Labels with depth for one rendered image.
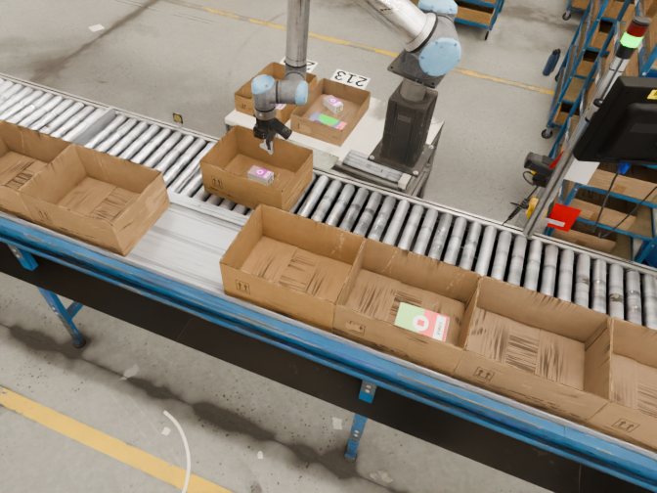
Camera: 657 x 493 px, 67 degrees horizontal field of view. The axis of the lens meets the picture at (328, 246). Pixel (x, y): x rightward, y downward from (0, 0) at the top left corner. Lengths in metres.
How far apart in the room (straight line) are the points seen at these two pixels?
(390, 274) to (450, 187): 1.86
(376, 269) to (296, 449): 1.00
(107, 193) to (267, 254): 0.71
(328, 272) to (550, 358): 0.77
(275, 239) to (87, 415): 1.28
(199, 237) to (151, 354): 0.95
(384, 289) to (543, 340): 0.54
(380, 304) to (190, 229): 0.76
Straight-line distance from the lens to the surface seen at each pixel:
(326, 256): 1.78
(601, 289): 2.21
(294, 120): 2.51
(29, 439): 2.67
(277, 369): 1.84
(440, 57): 1.91
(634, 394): 1.81
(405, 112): 2.24
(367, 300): 1.68
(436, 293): 1.75
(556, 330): 1.79
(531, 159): 2.07
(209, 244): 1.85
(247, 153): 2.38
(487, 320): 1.74
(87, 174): 2.22
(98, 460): 2.52
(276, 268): 1.74
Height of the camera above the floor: 2.26
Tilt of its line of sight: 49 degrees down
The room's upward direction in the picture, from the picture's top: 5 degrees clockwise
